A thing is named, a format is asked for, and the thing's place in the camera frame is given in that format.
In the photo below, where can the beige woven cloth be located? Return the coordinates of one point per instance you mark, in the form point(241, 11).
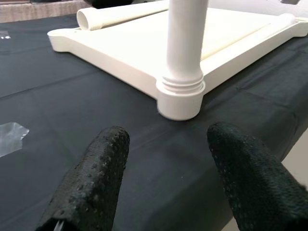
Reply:
point(36, 12)

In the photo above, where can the white plastic table top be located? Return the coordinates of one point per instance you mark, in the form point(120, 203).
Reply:
point(134, 48)

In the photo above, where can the clear tape patch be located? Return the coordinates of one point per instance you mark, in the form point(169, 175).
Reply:
point(12, 137)

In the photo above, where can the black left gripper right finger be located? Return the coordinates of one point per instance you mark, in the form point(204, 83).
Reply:
point(252, 187)

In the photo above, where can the black round basin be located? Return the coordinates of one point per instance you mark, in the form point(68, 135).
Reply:
point(108, 3)

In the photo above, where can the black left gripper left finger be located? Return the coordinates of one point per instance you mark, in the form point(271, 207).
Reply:
point(96, 180)

